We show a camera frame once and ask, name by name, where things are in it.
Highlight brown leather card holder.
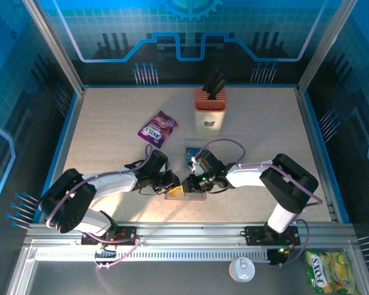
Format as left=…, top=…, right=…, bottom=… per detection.
left=164, top=190, right=208, bottom=205

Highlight purple candy bag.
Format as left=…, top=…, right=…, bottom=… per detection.
left=137, top=110, right=179, bottom=149

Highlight cream knife block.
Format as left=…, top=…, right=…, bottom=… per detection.
left=193, top=87, right=228, bottom=140

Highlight white tin can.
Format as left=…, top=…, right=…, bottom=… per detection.
left=228, top=257, right=256, bottom=283

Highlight black controller box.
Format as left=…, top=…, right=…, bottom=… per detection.
left=267, top=247, right=292, bottom=267

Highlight yellow green candy bag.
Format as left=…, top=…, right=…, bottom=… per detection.
left=303, top=250, right=358, bottom=295

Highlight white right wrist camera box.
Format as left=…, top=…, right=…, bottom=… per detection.
left=188, top=157, right=203, bottom=173

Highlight aluminium front frame rail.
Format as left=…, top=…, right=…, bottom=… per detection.
left=23, top=221, right=357, bottom=246

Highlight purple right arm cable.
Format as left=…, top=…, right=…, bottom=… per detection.
left=196, top=138, right=323, bottom=268

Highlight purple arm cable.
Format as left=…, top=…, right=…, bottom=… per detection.
left=45, top=143, right=156, bottom=271
left=196, top=138, right=323, bottom=268

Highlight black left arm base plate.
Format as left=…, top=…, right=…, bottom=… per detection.
left=81, top=226, right=141, bottom=246

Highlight slotted white cable duct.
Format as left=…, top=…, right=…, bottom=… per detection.
left=33, top=248, right=271, bottom=263

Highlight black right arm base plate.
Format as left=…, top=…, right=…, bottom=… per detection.
left=244, top=226, right=301, bottom=246

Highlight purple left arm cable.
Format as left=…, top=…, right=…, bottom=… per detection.
left=45, top=143, right=156, bottom=271

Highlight black handled knife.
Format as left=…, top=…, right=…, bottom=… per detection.
left=205, top=72, right=225, bottom=98
left=202, top=66, right=221, bottom=93
left=207, top=79, right=228, bottom=101

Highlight aluminium side rail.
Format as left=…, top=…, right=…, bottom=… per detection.
left=296, top=87, right=339, bottom=224
left=42, top=87, right=87, bottom=224

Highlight aluminium frame post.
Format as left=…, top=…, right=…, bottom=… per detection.
left=296, top=0, right=360, bottom=93
left=21, top=0, right=86, bottom=96

